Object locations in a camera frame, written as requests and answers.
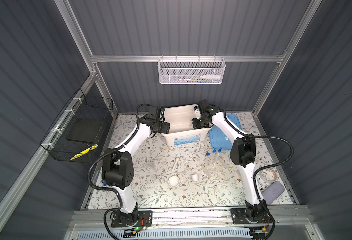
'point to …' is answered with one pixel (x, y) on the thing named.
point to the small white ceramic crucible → (195, 177)
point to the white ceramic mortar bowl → (174, 181)
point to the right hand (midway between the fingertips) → (195, 127)
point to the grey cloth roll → (272, 192)
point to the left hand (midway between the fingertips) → (164, 126)
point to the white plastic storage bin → (181, 131)
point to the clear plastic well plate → (214, 165)
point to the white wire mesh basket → (191, 70)
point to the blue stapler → (104, 183)
